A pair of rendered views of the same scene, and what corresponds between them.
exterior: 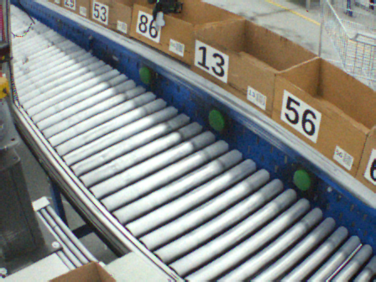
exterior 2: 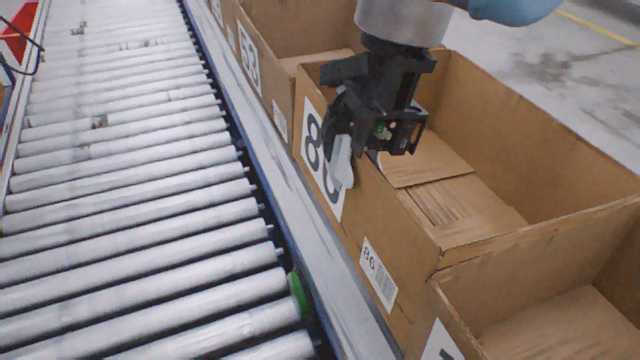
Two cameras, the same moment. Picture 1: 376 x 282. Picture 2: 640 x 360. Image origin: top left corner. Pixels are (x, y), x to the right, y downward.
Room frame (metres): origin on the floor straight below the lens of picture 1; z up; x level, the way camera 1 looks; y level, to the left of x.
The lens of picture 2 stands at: (1.32, 0.01, 1.37)
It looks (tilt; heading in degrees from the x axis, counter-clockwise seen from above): 42 degrees down; 21
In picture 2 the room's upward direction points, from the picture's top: straight up
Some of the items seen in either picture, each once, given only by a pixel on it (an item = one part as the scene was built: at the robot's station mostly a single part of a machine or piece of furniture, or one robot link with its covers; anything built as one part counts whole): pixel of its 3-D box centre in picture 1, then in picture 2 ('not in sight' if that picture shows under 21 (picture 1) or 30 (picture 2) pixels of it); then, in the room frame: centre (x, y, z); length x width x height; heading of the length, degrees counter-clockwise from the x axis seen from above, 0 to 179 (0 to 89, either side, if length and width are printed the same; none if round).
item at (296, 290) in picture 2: (144, 75); (296, 294); (1.65, 0.18, 0.81); 0.07 x 0.01 x 0.07; 42
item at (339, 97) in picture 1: (338, 112); not in sight; (1.23, -0.50, 0.96); 0.39 x 0.29 x 0.17; 42
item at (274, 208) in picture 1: (238, 232); not in sight; (0.93, -0.16, 0.72); 0.52 x 0.05 x 0.05; 132
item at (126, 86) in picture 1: (84, 106); (144, 325); (1.56, 0.41, 0.72); 0.52 x 0.05 x 0.05; 132
